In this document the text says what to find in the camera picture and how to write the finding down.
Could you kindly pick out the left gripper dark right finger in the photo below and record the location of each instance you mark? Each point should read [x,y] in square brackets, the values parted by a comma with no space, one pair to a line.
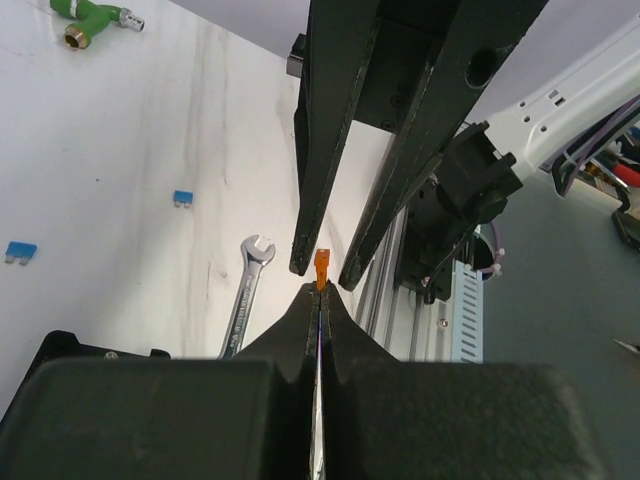
[354,369]

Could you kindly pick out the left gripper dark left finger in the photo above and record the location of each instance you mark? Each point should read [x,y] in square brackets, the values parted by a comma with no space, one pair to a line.
[278,376]

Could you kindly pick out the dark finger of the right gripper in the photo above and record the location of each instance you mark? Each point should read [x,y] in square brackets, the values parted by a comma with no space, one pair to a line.
[479,38]
[339,41]

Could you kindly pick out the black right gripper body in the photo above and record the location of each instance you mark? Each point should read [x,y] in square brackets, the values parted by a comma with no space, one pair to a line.
[472,181]

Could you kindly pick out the orange blade fuse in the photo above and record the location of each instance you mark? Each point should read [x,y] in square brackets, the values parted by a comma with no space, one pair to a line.
[321,264]

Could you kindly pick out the blue blade fuse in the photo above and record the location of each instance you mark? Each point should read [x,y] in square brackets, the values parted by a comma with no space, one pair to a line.
[182,199]
[20,252]

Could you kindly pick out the black fuse box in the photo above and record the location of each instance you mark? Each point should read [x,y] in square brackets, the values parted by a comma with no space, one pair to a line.
[64,345]

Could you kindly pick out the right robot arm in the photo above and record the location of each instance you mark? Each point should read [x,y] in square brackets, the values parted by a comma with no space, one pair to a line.
[600,86]

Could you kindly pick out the steel open-end wrench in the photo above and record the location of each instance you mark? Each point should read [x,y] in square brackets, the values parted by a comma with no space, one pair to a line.
[255,259]

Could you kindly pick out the slotted cable duct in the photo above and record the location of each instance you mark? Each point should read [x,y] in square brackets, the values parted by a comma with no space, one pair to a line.
[467,315]

